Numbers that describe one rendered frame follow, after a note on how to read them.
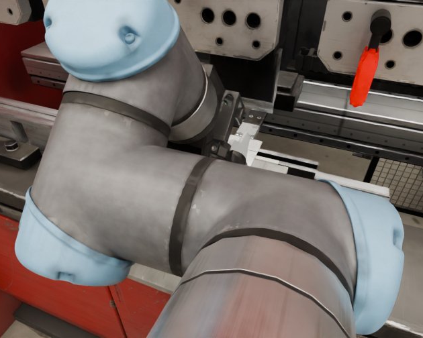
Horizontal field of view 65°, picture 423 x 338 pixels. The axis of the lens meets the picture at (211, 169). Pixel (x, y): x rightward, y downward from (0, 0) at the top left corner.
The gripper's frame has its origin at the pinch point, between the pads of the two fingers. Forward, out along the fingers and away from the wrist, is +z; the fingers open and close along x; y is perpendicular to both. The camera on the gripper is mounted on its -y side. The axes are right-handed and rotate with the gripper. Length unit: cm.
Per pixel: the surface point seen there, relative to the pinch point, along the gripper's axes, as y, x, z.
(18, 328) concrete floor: -73, 81, 70
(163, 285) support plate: -16.4, -1.3, -13.1
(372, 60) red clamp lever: 12.0, -16.6, -16.0
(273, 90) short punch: 11.9, -5.8, -5.0
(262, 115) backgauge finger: 14.0, -1.9, 12.3
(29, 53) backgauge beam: 22, 70, 22
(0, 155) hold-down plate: -8, 50, 7
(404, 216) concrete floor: 21, -65, 150
